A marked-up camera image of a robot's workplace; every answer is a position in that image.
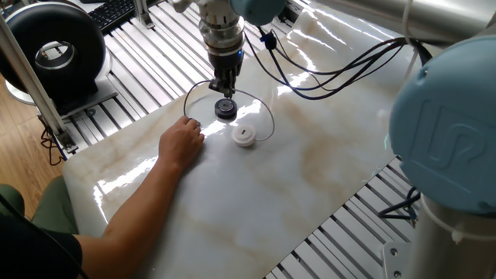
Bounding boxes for black gripper cable bundle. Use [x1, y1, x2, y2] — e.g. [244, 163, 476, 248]
[243, 26, 434, 102]

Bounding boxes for person's bare forearm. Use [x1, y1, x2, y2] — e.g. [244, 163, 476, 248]
[72, 157, 184, 279]

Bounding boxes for short aluminium post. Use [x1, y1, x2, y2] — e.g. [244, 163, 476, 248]
[133, 0, 157, 30]

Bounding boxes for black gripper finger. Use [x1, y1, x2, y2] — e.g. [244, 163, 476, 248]
[208, 74, 229, 97]
[226, 72, 239, 99]

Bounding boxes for person's bare hand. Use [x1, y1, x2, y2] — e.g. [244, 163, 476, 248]
[157, 115, 206, 172]

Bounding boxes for aluminium frame post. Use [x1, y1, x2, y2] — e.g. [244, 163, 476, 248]
[0, 14, 79, 155]

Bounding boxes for black shirt sleeve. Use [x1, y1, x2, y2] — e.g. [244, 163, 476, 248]
[0, 214, 84, 279]

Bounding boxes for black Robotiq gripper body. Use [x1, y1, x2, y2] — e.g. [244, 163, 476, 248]
[207, 48, 246, 78]

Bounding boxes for black round USB hub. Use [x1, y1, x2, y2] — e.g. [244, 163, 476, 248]
[182, 79, 239, 122]

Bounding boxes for white round USB hub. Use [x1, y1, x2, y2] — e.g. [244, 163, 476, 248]
[222, 88, 277, 149]

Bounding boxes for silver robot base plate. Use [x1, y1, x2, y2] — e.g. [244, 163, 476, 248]
[381, 241, 415, 279]

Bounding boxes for black ring-shaped device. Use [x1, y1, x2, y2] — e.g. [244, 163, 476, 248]
[0, 1, 109, 106]

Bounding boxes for grey device base plate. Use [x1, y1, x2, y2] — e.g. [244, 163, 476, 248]
[5, 46, 119, 118]

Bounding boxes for dark base connector cables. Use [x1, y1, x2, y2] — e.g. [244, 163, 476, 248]
[377, 185, 422, 230]

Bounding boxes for black computer keyboard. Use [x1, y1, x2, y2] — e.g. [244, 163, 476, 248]
[79, 0, 137, 33]

